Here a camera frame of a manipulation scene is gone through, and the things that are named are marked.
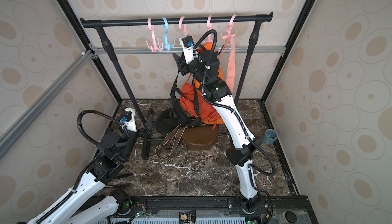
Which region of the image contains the grey-blue cup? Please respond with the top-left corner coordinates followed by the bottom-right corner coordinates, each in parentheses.
top-left (262, 129), bottom-right (278, 145)

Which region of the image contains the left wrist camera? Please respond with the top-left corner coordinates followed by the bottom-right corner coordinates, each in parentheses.
top-left (120, 108), bottom-right (137, 132)

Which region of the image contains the red-orange waist bag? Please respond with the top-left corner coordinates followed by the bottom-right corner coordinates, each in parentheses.
top-left (180, 83), bottom-right (224, 125)

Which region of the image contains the aluminium rail back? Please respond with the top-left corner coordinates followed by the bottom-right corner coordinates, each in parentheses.
top-left (92, 45), bottom-right (286, 55)

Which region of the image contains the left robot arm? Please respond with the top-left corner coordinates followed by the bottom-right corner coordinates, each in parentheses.
top-left (29, 108), bottom-right (138, 224)

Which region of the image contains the black clothes rack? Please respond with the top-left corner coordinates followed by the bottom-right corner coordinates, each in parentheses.
top-left (80, 12), bottom-right (274, 160)

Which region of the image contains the light blue hook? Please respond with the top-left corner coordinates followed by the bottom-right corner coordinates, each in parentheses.
top-left (161, 17), bottom-right (175, 51)

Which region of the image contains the pink hook far left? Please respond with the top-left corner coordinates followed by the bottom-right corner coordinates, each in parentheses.
top-left (146, 17), bottom-right (163, 53)

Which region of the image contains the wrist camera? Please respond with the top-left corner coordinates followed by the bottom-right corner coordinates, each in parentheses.
top-left (120, 108), bottom-right (137, 132)
top-left (179, 35), bottom-right (195, 64)

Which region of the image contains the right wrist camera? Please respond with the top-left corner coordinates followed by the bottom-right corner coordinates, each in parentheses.
top-left (179, 35), bottom-right (195, 64)

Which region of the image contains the aluminium rail left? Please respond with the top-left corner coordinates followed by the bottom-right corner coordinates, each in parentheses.
top-left (1, 50), bottom-right (93, 158)

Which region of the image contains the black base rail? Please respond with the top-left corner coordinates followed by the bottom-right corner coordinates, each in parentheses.
top-left (77, 196), bottom-right (318, 224)

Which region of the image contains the pink hook far right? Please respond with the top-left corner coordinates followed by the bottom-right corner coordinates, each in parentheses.
top-left (221, 14), bottom-right (237, 39)

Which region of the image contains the brown strap bag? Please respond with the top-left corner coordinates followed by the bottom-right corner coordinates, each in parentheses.
top-left (155, 125), bottom-right (219, 160)

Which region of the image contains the pink hook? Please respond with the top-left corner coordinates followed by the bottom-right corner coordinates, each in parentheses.
top-left (146, 17), bottom-right (163, 53)
top-left (221, 14), bottom-right (237, 39)
top-left (205, 15), bottom-right (213, 43)
top-left (178, 16), bottom-right (195, 40)

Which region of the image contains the small snack packet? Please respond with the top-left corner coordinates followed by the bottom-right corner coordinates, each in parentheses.
top-left (179, 210), bottom-right (197, 224)

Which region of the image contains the pink sling bag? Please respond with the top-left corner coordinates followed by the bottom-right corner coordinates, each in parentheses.
top-left (218, 36), bottom-right (235, 92)

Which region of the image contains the pink hook middle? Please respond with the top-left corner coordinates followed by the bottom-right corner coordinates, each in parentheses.
top-left (178, 16), bottom-right (195, 40)

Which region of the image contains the orange sling bag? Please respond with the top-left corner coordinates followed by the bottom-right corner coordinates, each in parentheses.
top-left (186, 43), bottom-right (231, 108)

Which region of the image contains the black round knob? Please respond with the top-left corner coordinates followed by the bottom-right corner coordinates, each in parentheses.
top-left (283, 211), bottom-right (298, 224)

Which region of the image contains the aluminium rail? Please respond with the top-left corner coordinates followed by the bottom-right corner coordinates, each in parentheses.
top-left (92, 45), bottom-right (286, 55)
top-left (1, 50), bottom-right (93, 158)

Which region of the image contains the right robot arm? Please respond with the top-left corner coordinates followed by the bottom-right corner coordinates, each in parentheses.
top-left (173, 30), bottom-right (276, 213)

